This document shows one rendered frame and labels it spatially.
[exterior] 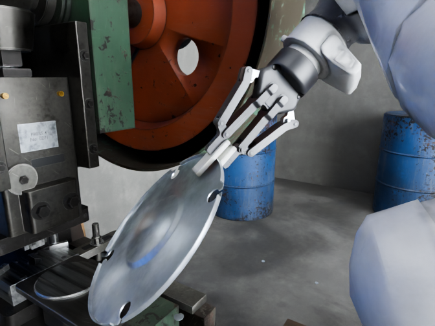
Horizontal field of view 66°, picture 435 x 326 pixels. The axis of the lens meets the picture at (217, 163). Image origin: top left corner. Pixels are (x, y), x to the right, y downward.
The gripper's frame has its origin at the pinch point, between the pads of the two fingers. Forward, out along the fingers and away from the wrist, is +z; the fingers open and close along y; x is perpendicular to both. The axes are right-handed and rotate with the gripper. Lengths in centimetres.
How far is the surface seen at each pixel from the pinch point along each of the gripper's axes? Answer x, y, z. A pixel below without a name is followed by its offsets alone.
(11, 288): -19.0, 5.9, 44.0
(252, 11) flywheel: -20.2, 7.5, -28.7
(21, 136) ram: -18.5, 22.7, 19.3
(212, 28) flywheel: -32.0, 9.7, -24.0
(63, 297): -11.4, -0.8, 36.3
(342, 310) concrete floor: -75, -139, 8
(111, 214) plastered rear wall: -187, -44, 69
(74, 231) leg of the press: -59, -5, 44
